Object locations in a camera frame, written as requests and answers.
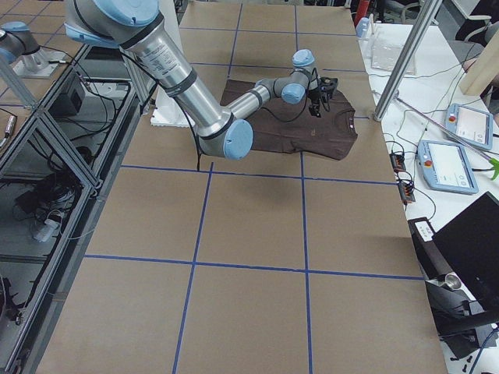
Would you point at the teach pendant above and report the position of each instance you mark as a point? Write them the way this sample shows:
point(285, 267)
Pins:
point(475, 126)
point(446, 168)

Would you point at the black power adapter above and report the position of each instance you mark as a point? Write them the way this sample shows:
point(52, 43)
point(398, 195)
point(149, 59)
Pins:
point(69, 100)

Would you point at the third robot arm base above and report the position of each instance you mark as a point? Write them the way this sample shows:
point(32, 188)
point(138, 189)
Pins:
point(29, 59)

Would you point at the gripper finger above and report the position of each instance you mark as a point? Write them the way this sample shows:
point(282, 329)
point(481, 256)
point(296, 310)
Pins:
point(318, 112)
point(312, 110)

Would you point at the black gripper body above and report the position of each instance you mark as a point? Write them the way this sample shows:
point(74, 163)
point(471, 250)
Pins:
point(314, 94)

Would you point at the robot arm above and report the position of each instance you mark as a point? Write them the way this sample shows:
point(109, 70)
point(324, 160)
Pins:
point(138, 27)

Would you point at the black labelled box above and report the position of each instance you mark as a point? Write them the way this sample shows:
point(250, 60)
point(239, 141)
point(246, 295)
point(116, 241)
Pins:
point(430, 258)

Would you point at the dark brown t-shirt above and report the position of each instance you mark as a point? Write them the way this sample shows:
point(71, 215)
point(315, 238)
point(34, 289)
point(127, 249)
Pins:
point(281, 127)

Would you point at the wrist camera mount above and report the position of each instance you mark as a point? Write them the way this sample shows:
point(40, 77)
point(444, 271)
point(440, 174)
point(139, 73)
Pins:
point(328, 87)

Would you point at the metal cup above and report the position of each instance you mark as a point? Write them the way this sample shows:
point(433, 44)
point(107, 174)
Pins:
point(449, 281)

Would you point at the far teach pendant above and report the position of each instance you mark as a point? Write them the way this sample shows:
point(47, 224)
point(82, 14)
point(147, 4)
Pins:
point(475, 126)

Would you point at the black laptop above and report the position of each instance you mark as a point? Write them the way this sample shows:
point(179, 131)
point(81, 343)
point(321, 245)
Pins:
point(469, 244)

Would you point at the aluminium frame post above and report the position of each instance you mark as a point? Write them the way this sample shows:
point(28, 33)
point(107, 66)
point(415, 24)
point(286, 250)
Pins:
point(427, 12)

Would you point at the black monitor stand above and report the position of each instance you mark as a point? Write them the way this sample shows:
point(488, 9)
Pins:
point(463, 324)

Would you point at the red cylinder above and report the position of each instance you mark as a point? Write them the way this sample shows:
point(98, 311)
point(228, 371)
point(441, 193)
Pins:
point(362, 9)

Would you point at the reacher grabber stick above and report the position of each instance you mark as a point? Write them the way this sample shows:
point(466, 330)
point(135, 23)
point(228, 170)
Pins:
point(491, 160)

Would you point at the clear plastic bag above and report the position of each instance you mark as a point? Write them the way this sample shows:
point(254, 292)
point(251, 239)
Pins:
point(385, 54)

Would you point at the near teach pendant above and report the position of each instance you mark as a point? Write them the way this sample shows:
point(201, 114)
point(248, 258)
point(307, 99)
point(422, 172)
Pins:
point(446, 168)

